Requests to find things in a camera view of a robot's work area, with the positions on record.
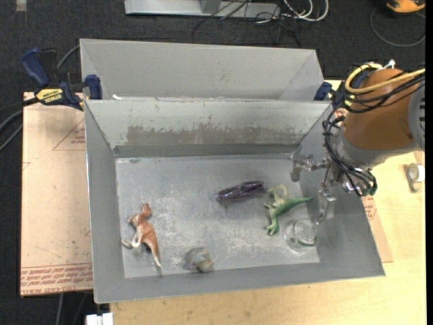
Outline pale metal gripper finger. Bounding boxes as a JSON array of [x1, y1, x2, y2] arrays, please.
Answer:
[[290, 149, 318, 183], [317, 188, 338, 223]]

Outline clear glass cup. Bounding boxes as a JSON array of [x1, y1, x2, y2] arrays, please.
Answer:
[[283, 218, 319, 254]]

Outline green toy dinosaur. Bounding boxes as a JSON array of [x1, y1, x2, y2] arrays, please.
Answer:
[[263, 183, 314, 237]]

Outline dark purple sunglasses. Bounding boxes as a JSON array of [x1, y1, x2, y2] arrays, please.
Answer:
[[215, 180, 266, 203]]

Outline clear tape roll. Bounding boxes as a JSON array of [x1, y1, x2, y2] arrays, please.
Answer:
[[405, 162, 426, 193]]

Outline grey metal bin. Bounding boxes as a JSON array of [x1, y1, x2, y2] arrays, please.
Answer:
[[79, 38, 386, 305]]

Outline brown toy dinosaur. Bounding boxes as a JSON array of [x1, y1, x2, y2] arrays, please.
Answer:
[[120, 202, 164, 269]]

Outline brown cardboard board, red print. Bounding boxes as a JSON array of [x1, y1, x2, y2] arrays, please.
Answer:
[[20, 91, 394, 298]]

